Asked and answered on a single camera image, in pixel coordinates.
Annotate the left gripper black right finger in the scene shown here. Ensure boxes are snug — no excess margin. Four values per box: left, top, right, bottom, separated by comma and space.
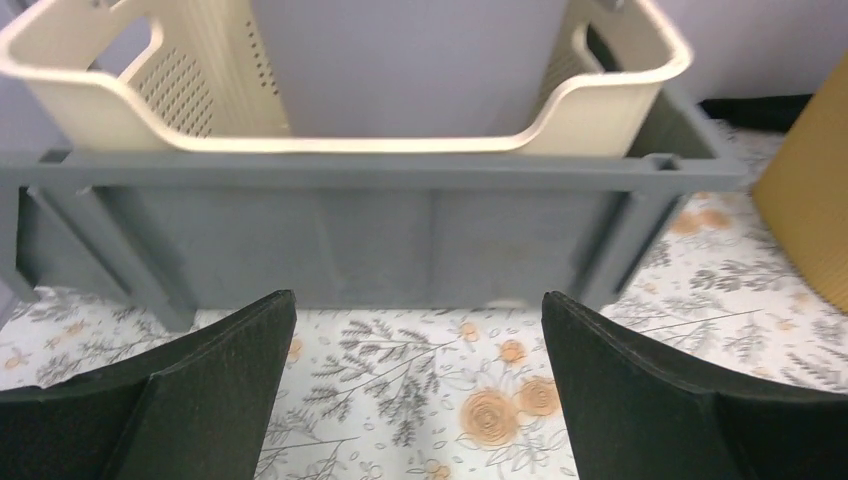
541, 292, 847, 479

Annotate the grey plastic crate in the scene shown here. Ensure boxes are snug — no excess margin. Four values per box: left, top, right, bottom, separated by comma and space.
1, 90, 745, 331

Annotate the cream perforated plastic basket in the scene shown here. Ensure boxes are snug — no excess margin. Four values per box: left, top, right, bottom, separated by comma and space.
1, 1, 693, 156

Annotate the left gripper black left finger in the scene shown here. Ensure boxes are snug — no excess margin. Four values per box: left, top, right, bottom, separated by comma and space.
1, 291, 297, 479

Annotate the black crumpled cloth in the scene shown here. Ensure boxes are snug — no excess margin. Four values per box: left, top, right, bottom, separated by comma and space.
699, 94, 813, 133

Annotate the yellow slatted waste basket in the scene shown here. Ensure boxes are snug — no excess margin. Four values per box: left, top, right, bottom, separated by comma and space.
752, 58, 847, 312

